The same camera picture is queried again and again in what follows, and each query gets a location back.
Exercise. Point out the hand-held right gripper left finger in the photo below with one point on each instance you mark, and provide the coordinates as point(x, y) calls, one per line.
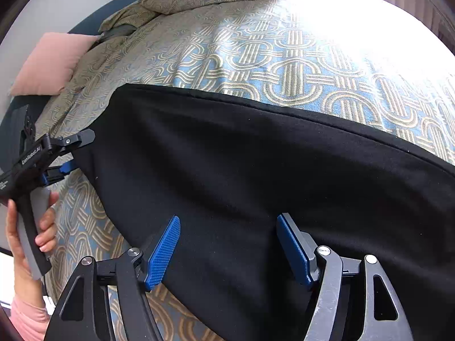
point(163, 252)

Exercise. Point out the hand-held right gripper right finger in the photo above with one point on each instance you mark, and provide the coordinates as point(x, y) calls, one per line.
point(293, 248)

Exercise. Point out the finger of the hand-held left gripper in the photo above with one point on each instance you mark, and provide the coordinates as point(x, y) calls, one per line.
point(74, 139)
point(65, 167)

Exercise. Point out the black pants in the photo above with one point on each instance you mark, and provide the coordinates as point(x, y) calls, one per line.
point(266, 167)

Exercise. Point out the person's left forearm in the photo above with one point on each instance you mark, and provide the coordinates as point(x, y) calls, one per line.
point(30, 319)

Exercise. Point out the person's left hand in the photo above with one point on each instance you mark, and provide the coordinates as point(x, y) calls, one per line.
point(48, 231)

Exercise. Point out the pink pillow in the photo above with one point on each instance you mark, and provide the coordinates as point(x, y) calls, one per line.
point(49, 64)

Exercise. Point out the dark grey pillow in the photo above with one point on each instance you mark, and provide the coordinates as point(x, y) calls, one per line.
point(119, 32)

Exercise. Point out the dark blue headboard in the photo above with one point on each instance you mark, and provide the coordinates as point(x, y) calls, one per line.
point(89, 19)

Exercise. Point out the bed with patterned bedspread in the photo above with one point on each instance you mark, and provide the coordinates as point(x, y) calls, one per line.
point(302, 60)

